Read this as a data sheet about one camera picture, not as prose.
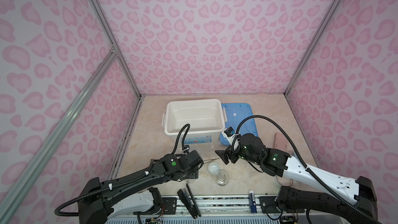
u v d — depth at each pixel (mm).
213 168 841
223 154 628
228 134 615
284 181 797
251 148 532
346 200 388
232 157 638
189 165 574
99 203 396
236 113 1086
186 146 704
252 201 732
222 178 854
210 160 877
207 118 1019
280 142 1014
